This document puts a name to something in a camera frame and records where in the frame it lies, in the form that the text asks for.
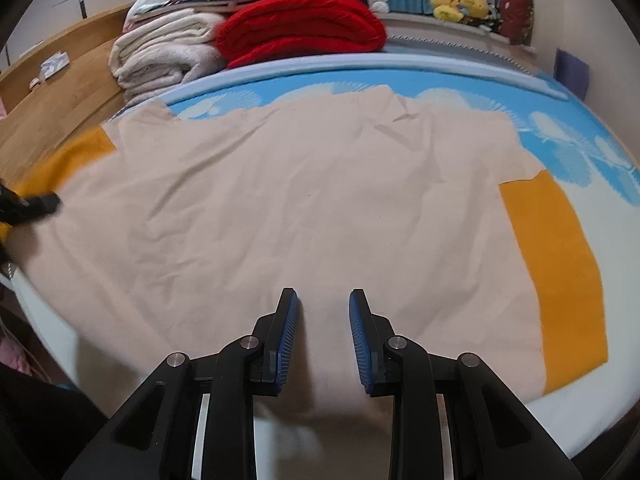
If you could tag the black and white plush toy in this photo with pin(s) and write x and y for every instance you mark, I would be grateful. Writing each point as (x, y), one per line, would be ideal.
(495, 17)

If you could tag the wooden bed frame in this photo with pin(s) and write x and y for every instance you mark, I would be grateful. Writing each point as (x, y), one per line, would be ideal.
(60, 100)

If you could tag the pink cloth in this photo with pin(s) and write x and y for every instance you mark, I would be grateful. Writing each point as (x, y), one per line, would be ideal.
(12, 355)

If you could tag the tissue packet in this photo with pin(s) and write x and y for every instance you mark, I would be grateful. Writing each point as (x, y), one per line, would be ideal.
(54, 66)

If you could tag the red knitted blanket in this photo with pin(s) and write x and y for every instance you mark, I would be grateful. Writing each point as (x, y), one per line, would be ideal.
(300, 25)

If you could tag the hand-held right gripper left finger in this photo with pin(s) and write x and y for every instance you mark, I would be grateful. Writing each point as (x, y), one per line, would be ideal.
(287, 340)

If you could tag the beige and orange shirt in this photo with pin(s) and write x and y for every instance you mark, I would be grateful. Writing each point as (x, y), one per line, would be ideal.
(300, 200)

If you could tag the grey window ledge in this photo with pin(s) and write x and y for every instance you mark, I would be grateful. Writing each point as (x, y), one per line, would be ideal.
(440, 30)

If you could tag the white fluffy blanket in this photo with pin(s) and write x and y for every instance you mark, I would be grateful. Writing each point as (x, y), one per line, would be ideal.
(160, 55)

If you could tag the small white object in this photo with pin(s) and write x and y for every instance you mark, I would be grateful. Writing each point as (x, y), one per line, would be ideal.
(35, 84)

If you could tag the dark red plush toy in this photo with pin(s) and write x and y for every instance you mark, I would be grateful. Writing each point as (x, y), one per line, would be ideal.
(517, 17)

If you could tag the person's dark pants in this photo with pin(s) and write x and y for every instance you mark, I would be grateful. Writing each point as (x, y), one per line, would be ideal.
(40, 425)

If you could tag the purple box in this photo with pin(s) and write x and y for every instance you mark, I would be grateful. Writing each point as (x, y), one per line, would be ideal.
(572, 72)

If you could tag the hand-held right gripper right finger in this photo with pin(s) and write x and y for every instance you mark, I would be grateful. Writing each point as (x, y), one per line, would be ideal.
(359, 345)

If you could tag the blue and white patterned bedsheet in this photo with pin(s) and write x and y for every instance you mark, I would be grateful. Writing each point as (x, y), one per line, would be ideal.
(565, 125)

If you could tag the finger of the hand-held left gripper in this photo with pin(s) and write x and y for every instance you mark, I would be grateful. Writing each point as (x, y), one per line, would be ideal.
(35, 205)

